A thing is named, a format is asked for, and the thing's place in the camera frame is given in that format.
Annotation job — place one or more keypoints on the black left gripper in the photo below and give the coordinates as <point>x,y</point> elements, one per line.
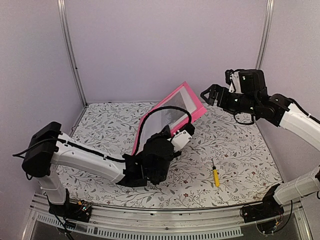
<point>165,134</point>

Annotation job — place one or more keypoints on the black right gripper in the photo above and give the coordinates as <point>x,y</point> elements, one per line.
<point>214,89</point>

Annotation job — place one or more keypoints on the pink wooden photo frame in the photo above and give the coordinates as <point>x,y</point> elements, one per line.
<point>192,100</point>

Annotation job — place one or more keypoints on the yellow handled screwdriver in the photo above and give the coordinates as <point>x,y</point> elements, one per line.
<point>215,174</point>

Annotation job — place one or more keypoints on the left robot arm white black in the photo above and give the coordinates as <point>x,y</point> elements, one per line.
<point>50,147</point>

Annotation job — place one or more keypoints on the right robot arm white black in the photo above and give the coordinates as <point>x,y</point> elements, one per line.
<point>292,120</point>

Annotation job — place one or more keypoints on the framed landscape photo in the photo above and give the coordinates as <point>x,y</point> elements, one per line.
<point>165,117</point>

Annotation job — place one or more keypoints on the floral patterned table mat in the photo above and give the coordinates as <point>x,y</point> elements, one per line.
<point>246,169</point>

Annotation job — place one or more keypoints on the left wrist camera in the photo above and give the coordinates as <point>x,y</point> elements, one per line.
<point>180,140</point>

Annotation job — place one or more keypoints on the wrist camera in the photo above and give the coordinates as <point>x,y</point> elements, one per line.
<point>180,140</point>
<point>233,80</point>

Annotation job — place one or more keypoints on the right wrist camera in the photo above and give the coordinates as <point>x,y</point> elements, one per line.
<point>233,80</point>

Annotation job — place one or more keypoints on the right aluminium corner post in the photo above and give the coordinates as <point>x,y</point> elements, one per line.
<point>268,17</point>

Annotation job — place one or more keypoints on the aluminium corner post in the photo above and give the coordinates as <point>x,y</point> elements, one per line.
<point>62,11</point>
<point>268,17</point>

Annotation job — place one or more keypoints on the aluminium front rail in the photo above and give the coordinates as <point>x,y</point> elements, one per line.
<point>108,222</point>

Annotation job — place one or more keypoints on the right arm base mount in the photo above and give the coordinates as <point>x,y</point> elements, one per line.
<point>268,208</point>

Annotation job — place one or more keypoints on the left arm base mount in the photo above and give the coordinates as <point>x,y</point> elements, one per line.
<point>79,211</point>

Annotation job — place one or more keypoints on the left aluminium corner post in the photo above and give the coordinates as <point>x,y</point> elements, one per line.
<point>62,11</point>

